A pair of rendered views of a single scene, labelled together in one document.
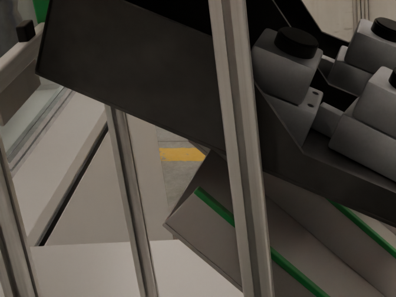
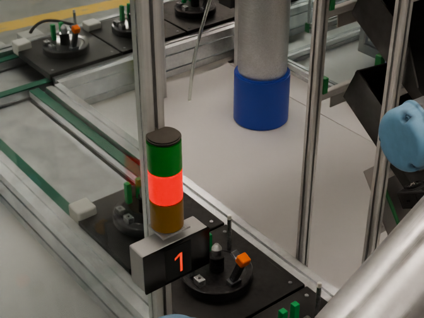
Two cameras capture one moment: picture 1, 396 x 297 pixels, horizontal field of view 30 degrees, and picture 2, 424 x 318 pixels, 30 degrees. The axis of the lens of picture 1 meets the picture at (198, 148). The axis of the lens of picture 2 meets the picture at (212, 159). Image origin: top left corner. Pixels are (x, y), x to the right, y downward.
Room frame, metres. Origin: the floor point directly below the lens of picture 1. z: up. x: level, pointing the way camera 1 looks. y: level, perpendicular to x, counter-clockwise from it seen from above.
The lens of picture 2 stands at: (-0.60, -0.58, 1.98)
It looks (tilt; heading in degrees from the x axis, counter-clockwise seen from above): 33 degrees down; 43
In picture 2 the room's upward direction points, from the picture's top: straight up
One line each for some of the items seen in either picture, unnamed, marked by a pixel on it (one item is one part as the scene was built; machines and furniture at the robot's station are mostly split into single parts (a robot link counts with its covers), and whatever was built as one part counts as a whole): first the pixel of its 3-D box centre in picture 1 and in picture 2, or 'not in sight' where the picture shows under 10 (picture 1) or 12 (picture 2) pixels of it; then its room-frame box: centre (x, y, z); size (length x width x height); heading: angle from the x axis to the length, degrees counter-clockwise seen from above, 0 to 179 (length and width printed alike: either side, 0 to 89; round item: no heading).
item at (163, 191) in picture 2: not in sight; (165, 182); (0.05, 0.11, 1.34); 0.05 x 0.05 x 0.05
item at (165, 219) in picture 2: not in sight; (166, 210); (0.05, 0.11, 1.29); 0.05 x 0.05 x 0.05
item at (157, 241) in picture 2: not in sight; (166, 206); (0.05, 0.11, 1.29); 0.12 x 0.05 x 0.25; 170
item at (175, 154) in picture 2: not in sight; (164, 153); (0.05, 0.11, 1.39); 0.05 x 0.05 x 0.05
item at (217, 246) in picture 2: not in sight; (216, 259); (0.26, 0.20, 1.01); 0.24 x 0.24 x 0.13; 80
